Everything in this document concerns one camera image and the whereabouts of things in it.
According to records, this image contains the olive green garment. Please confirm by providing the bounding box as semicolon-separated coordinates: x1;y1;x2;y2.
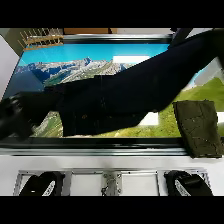
172;99;224;160

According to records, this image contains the dark navy garment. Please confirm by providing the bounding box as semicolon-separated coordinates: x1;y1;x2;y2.
43;29;224;138

